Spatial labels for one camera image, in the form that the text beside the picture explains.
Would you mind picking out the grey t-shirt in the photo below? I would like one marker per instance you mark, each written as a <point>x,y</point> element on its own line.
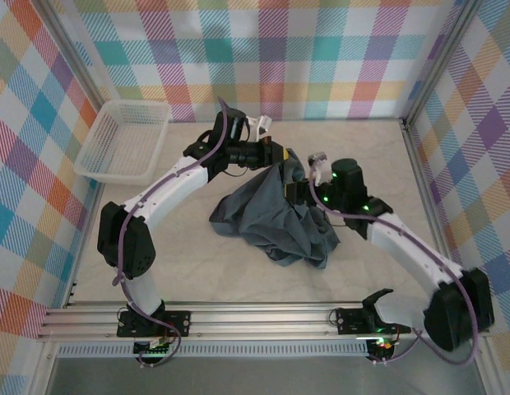
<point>271,222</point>

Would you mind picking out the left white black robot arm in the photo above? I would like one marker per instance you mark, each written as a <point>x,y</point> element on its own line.
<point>135,255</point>

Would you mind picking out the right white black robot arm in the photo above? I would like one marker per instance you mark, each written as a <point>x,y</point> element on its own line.
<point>403,247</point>

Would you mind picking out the white plastic mesh basket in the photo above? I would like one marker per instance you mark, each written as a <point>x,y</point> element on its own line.
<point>123,144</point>

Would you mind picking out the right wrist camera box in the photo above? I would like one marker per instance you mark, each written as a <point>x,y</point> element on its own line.
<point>318,162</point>

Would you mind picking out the aluminium side rail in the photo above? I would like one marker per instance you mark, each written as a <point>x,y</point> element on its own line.
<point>423,185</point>
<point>84,247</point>

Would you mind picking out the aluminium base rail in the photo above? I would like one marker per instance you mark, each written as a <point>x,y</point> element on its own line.
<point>259,321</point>

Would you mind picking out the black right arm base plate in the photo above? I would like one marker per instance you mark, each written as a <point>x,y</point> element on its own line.
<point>349,321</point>

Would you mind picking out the aluminium corner post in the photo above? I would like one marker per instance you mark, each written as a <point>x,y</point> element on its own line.
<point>70,53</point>
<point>440,61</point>

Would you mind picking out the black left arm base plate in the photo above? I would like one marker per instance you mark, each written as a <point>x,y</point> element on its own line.
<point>179,323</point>

